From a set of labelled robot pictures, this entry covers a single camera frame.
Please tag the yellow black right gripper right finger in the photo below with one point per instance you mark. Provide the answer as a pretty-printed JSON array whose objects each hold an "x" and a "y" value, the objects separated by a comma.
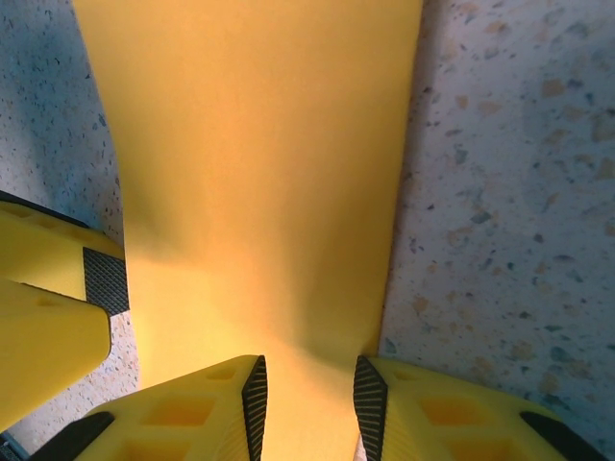
[{"x": 432, "y": 422}]

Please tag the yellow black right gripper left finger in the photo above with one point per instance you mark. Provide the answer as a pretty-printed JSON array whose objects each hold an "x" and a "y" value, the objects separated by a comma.
[{"x": 192, "y": 422}]

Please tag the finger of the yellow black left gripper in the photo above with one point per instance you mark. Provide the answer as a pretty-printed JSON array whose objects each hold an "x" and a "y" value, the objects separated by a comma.
[
  {"x": 48, "y": 249},
  {"x": 48, "y": 336}
]

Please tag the yellow paper sheet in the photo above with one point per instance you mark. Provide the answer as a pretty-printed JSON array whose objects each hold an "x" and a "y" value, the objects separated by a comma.
[{"x": 259, "y": 168}]

